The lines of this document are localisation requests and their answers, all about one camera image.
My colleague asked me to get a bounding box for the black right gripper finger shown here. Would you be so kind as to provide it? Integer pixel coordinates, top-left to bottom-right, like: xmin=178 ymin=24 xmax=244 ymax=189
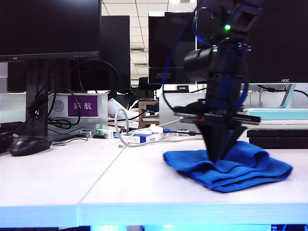
xmin=220 ymin=125 xmax=247 ymax=161
xmin=194 ymin=121 xmax=226 ymax=161

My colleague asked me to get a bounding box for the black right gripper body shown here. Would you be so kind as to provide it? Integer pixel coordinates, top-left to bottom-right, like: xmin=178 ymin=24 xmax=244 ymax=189
xmin=173 ymin=72 xmax=262 ymax=126

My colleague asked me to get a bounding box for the blue microfiber rag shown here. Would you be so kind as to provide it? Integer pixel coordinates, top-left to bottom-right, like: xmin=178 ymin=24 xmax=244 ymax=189
xmin=163 ymin=141 xmax=294 ymax=193

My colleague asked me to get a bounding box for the grey desk partition panel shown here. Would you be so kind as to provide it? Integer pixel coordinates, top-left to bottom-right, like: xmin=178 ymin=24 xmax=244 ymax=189
xmin=159 ymin=92 xmax=308 ymax=134

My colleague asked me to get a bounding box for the white book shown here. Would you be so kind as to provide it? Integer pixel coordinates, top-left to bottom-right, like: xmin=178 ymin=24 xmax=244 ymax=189
xmin=258 ymin=119 xmax=308 ymax=130

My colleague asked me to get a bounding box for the white adapter with blue connector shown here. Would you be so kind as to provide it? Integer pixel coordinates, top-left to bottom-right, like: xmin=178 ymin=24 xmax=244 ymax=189
xmin=149 ymin=124 xmax=174 ymax=134

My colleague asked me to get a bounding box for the silver monitor stand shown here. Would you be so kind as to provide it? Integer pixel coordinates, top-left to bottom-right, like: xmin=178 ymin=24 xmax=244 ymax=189
xmin=247 ymin=83 xmax=300 ymax=108

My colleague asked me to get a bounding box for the blue and white box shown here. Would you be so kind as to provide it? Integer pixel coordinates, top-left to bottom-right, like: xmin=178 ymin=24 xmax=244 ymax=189
xmin=119 ymin=133 xmax=169 ymax=144

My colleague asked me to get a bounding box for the small wooden shelf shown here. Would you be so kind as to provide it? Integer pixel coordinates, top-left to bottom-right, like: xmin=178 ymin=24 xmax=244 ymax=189
xmin=138 ymin=101 xmax=160 ymax=129

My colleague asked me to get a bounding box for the large black AOC monitor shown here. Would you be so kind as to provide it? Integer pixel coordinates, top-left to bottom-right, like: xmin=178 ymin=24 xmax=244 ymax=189
xmin=196 ymin=0 xmax=308 ymax=84

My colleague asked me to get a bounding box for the black office chair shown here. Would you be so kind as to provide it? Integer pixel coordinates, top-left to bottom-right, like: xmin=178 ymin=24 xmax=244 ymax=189
xmin=138 ymin=77 xmax=162 ymax=99

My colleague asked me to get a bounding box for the small background AOC monitor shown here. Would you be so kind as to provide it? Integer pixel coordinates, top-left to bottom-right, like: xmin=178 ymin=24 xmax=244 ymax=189
xmin=148 ymin=12 xmax=197 ymax=85

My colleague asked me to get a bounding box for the red and white box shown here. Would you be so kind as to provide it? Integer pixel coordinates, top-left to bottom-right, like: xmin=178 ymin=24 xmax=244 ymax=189
xmin=108 ymin=121 xmax=139 ymax=128

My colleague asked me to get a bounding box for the white plastic bag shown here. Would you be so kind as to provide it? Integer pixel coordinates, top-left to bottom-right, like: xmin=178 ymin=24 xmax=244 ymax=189
xmin=107 ymin=98 xmax=132 ymax=119

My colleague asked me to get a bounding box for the green and white small box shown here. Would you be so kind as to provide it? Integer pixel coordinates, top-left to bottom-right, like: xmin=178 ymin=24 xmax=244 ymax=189
xmin=95 ymin=128 xmax=116 ymax=140

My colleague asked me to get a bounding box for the black background monitor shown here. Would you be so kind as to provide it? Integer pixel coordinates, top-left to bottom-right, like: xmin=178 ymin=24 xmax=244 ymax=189
xmin=49 ymin=15 xmax=131 ymax=93

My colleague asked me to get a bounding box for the white nameplate with purple sign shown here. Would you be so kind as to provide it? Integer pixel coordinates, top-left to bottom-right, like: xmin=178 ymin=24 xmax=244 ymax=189
xmin=49 ymin=93 xmax=108 ymax=118

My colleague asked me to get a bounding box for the black computer mouse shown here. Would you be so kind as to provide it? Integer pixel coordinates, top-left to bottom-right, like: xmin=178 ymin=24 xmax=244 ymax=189
xmin=9 ymin=136 xmax=52 ymax=157

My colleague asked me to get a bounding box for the frosted white partition panel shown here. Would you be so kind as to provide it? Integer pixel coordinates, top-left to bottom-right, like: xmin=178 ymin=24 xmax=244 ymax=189
xmin=0 ymin=93 xmax=27 ymax=124

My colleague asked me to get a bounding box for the black cable with ferrite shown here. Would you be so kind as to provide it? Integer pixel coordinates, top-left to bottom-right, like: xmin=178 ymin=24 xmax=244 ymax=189
xmin=166 ymin=129 xmax=205 ymax=136

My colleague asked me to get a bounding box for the black monitor cable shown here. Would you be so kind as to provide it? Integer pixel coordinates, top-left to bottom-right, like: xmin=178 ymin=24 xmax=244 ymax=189
xmin=256 ymin=83 xmax=308 ymax=99

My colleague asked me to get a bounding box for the grey-white cable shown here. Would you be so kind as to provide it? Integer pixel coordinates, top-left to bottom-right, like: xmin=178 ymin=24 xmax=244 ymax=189
xmin=114 ymin=108 xmax=205 ymax=148

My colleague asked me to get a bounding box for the black looping cable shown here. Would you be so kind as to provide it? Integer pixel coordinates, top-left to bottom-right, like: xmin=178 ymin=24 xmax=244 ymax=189
xmin=61 ymin=59 xmax=119 ymax=94

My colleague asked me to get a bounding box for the black cable bundle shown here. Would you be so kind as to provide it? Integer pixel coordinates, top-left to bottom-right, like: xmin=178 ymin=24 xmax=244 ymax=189
xmin=13 ymin=88 xmax=82 ymax=140

